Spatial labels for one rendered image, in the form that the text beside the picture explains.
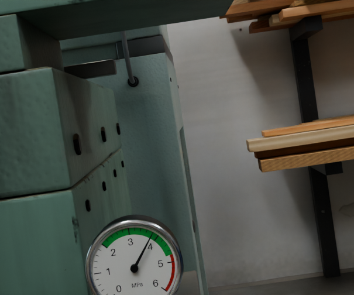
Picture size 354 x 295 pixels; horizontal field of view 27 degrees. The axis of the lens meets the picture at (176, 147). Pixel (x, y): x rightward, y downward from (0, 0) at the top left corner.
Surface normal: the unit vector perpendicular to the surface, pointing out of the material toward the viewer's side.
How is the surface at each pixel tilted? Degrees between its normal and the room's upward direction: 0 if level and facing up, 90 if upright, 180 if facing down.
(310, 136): 89
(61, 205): 90
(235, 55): 90
